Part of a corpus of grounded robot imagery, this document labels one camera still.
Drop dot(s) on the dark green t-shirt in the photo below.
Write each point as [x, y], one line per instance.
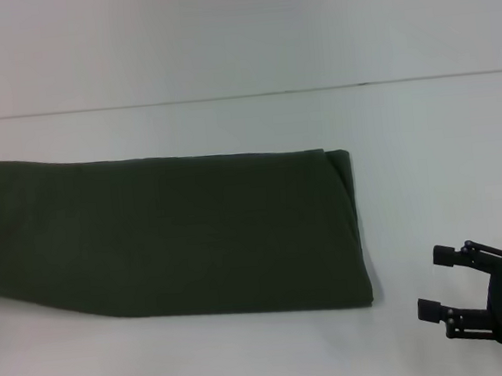
[171, 230]

